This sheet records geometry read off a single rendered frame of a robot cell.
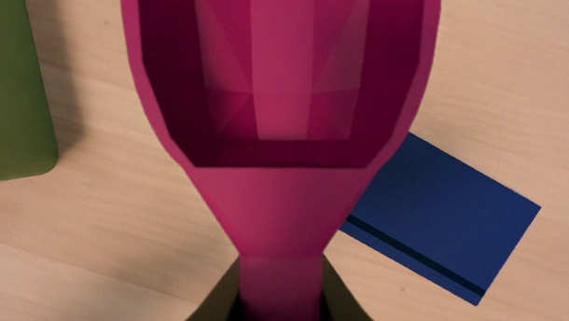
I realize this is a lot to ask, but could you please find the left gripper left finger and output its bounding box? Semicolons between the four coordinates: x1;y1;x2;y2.
184;256;239;321

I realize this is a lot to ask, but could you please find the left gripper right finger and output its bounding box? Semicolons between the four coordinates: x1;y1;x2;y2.
322;253;374;321

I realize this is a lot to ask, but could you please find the green rectangular tray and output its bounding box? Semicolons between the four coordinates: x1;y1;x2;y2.
0;0;59;182

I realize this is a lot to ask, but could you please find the magenta plastic scoop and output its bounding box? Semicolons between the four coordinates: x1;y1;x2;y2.
120;0;442;321

